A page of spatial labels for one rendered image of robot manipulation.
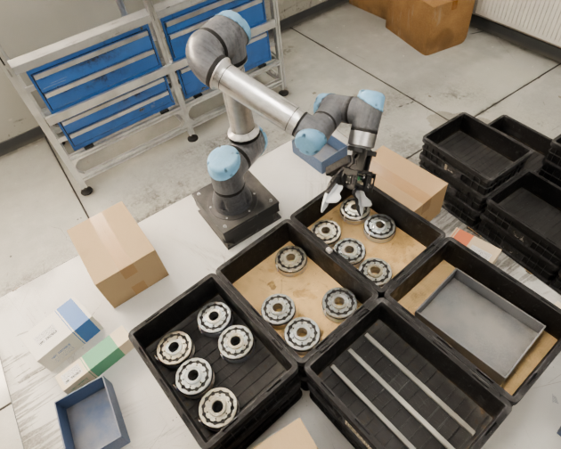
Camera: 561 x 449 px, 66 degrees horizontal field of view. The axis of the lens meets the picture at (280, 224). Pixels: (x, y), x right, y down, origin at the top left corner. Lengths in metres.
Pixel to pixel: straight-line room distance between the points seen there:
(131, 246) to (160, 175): 1.59
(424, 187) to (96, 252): 1.17
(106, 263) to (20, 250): 1.60
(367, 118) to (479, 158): 1.19
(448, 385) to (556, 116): 2.61
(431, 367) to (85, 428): 1.01
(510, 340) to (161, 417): 1.02
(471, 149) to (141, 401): 1.85
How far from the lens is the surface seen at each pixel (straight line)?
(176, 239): 1.75
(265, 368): 1.27
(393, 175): 1.64
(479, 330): 1.36
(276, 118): 1.19
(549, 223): 2.30
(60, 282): 1.83
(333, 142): 1.96
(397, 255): 1.45
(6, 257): 3.15
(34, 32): 3.65
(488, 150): 2.39
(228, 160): 1.49
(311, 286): 1.37
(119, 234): 1.63
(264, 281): 1.40
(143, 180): 3.14
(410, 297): 1.37
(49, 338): 1.60
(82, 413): 1.54
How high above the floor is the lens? 2.00
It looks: 50 degrees down
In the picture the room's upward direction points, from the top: 9 degrees counter-clockwise
